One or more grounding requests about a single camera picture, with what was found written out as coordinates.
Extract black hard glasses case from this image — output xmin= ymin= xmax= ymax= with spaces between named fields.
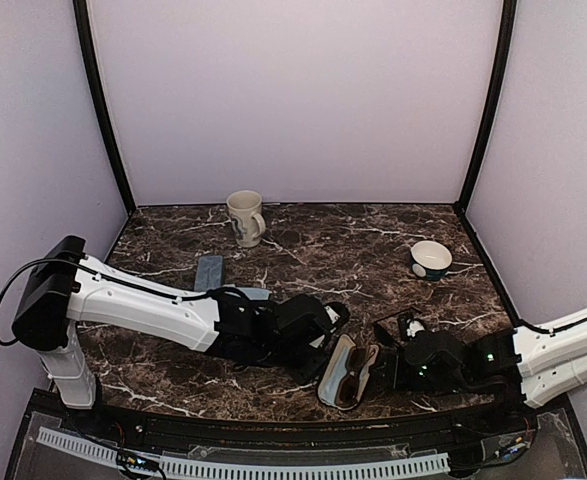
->
xmin=316 ymin=333 xmax=382 ymax=411

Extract brown tortoiseshell sunglasses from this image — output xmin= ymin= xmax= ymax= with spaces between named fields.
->
xmin=335 ymin=348 xmax=374 ymax=409

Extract light blue cleaning cloth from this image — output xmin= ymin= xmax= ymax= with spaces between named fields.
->
xmin=222 ymin=285 xmax=271 ymax=301
xmin=317 ymin=346 xmax=352 ymax=407

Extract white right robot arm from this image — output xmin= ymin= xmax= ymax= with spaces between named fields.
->
xmin=373 ymin=307 xmax=587 ymax=434

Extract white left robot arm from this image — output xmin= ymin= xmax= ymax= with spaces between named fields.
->
xmin=0 ymin=235 xmax=348 ymax=436

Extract white and green bowl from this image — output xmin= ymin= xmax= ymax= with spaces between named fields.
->
xmin=410 ymin=240 xmax=453 ymax=281

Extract blue textured glasses case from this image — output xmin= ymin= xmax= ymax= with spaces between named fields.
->
xmin=194 ymin=255 xmax=225 ymax=292

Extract cream ceramic mug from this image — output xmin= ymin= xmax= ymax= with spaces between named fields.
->
xmin=226 ymin=190 xmax=266 ymax=248

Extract black frame sunglasses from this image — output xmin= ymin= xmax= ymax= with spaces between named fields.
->
xmin=372 ymin=307 xmax=422 ymax=347

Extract white slotted cable duct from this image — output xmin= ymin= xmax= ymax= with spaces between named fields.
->
xmin=36 ymin=427 xmax=451 ymax=479

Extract right black frame post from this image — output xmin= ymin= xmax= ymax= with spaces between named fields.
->
xmin=456 ymin=0 xmax=518 ymax=215

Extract black frame post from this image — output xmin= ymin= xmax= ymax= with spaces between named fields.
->
xmin=72 ymin=0 xmax=137 ymax=215
xmin=456 ymin=0 xmax=518 ymax=215

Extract left black frame post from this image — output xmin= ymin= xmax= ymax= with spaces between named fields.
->
xmin=72 ymin=0 xmax=137 ymax=215

